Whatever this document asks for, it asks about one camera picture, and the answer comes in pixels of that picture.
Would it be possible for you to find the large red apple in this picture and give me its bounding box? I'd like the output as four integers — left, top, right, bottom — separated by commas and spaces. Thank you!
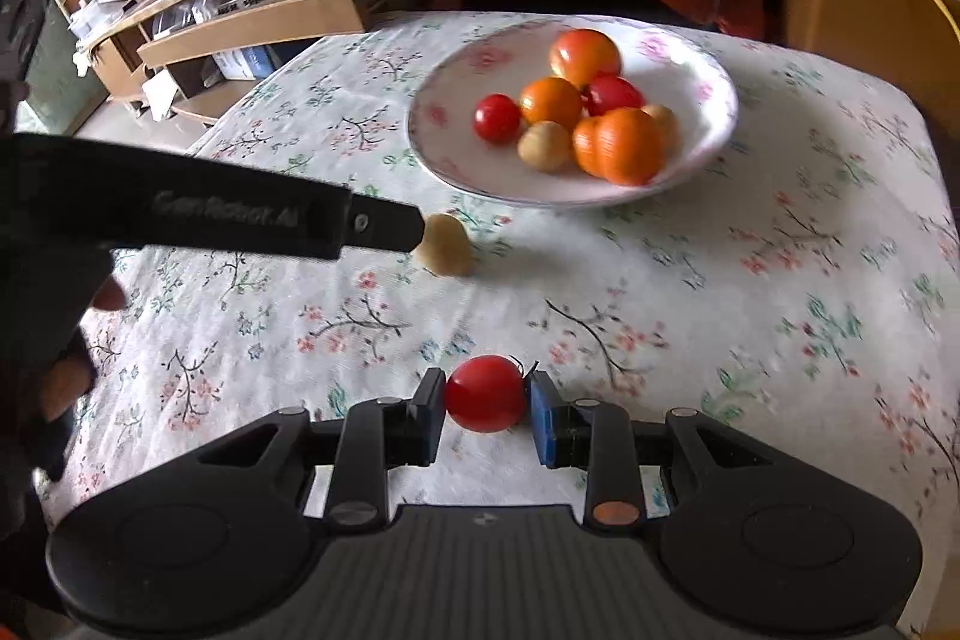
548, 29, 622, 89

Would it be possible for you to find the orange mandarin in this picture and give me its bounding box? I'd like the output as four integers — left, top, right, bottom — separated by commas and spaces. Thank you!
594, 107, 665, 187
571, 117, 604, 179
519, 76, 583, 131

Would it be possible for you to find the floral white tablecloth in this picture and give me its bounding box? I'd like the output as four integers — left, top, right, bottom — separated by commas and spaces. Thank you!
39, 13, 958, 635

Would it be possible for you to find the red cherry tomato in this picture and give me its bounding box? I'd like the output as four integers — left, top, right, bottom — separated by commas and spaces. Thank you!
473, 94, 523, 146
444, 356, 527, 434
583, 74, 646, 117

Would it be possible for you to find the gloved left hand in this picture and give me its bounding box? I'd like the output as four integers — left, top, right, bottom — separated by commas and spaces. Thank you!
2, 237, 119, 536

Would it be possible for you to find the blue white box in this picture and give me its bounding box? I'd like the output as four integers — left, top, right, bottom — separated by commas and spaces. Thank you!
212, 46, 280, 81

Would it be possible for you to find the beige longan fruit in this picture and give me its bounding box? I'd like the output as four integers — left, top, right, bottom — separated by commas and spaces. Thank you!
413, 214, 473, 276
516, 122, 571, 172
643, 104, 680, 158

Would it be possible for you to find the white floral ceramic plate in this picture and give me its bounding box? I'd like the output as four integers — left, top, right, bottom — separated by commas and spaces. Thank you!
405, 14, 739, 209

